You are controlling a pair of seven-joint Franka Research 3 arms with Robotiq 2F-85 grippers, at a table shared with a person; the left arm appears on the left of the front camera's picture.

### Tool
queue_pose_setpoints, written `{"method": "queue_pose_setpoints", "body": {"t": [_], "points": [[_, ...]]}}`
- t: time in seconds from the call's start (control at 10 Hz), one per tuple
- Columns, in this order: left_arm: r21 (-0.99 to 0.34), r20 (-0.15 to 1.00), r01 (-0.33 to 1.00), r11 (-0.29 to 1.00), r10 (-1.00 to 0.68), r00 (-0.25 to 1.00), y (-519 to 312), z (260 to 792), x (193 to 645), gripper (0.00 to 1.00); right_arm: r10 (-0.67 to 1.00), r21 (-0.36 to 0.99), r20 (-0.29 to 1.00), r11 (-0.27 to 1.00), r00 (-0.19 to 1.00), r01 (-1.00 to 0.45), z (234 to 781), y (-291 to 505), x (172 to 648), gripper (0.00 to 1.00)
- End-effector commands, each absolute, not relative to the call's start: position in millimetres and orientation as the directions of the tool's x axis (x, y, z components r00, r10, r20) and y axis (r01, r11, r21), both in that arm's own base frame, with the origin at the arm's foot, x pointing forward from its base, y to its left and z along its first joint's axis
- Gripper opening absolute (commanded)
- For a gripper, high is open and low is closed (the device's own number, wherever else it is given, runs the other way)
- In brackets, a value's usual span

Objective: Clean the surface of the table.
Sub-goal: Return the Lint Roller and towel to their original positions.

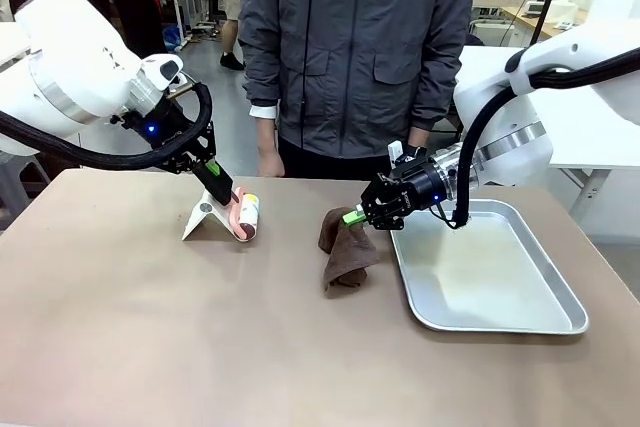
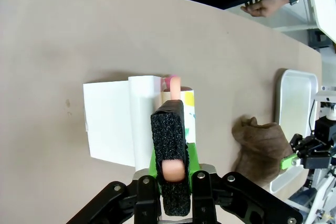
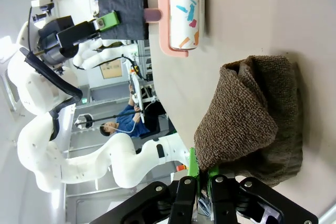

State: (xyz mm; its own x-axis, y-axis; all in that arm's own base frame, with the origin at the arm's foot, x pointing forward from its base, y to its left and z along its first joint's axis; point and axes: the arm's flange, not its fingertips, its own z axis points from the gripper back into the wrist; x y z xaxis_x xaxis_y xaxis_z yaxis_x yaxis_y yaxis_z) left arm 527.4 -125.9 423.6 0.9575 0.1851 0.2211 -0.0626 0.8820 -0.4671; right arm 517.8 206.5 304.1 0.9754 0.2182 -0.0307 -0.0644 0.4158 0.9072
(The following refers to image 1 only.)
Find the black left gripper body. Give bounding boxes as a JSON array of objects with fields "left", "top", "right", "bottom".
[{"left": 119, "top": 96, "right": 217, "bottom": 173}]

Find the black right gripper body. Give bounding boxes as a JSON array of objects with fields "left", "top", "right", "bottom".
[{"left": 389, "top": 155, "right": 446, "bottom": 216}]

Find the brown terry cloth towel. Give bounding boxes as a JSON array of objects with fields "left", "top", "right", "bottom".
[{"left": 318, "top": 205, "right": 381, "bottom": 293}]

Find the person's left forearm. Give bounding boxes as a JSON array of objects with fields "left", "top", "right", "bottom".
[{"left": 409, "top": 59, "right": 459, "bottom": 148}]

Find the person's right forearm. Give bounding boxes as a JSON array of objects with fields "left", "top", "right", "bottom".
[{"left": 247, "top": 59, "right": 282, "bottom": 141}]

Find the person's right hand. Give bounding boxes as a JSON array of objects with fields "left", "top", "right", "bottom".
[{"left": 257, "top": 119, "right": 286, "bottom": 178}]

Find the blue plastic bag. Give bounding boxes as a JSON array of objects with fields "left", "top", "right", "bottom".
[{"left": 163, "top": 25, "right": 185, "bottom": 51}]

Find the silver metal tray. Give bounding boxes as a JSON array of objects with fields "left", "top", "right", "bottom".
[{"left": 388, "top": 198, "right": 590, "bottom": 336}]

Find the person in grey jacket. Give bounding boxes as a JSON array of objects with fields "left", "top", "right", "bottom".
[{"left": 238, "top": 0, "right": 479, "bottom": 181}]

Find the grey stool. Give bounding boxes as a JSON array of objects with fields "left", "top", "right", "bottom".
[{"left": 0, "top": 149, "right": 54, "bottom": 233}]

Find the wooden background desk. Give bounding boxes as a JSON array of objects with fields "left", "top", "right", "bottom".
[{"left": 499, "top": 5, "right": 581, "bottom": 46}]

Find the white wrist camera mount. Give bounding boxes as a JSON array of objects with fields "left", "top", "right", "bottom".
[{"left": 388, "top": 140, "right": 429, "bottom": 166}]

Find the black right arm cable sleeve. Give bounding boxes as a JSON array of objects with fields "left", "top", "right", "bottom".
[{"left": 432, "top": 46, "right": 640, "bottom": 231}]

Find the black arm cable sleeve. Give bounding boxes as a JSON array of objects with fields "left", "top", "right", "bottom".
[
  {"left": 0, "top": 80, "right": 216, "bottom": 171},
  {"left": 432, "top": 46, "right": 640, "bottom": 231}
]

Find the black left arm cable sleeve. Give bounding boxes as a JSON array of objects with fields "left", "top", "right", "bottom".
[{"left": 0, "top": 80, "right": 216, "bottom": 171}]

